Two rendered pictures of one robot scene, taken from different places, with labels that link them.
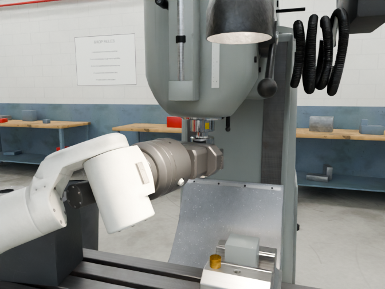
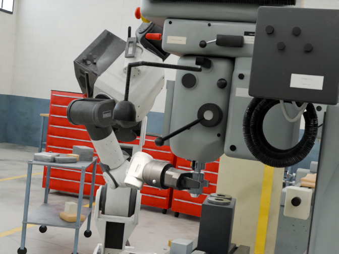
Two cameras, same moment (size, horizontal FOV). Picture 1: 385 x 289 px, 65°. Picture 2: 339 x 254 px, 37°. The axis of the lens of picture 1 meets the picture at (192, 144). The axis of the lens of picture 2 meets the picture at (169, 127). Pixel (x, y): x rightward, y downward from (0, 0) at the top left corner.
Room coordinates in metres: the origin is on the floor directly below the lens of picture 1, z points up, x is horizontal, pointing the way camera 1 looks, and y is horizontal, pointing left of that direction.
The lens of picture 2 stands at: (0.54, -1.61, 1.48)
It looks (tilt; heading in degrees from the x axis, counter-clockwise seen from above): 3 degrees down; 92
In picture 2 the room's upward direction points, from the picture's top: 6 degrees clockwise
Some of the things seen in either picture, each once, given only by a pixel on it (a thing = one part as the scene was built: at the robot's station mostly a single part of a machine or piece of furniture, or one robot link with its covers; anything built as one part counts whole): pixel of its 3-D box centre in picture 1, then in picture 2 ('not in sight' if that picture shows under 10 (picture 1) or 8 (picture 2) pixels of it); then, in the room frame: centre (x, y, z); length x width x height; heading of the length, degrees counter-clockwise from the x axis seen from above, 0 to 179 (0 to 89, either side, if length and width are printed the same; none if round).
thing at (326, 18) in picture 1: (306, 54); (281, 126); (0.79, -0.29, 1.45); 0.18 x 0.16 x 0.21; 163
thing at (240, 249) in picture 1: (242, 254); (181, 251); (0.56, -0.10, 1.03); 0.06 x 0.05 x 0.06; 71
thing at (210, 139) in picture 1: (202, 139); (196, 173); (0.59, -0.02, 1.26); 0.05 x 0.05 x 0.01
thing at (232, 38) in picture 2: not in sight; (221, 42); (0.61, -0.17, 1.66); 0.12 x 0.04 x 0.04; 163
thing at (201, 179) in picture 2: not in sight; (195, 184); (0.59, -0.02, 1.23); 0.05 x 0.05 x 0.06
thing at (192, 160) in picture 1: (175, 163); (172, 178); (0.51, 0.03, 1.23); 0.13 x 0.12 x 0.10; 58
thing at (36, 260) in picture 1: (27, 231); (217, 221); (0.70, 0.41, 1.02); 0.22 x 0.12 x 0.20; 82
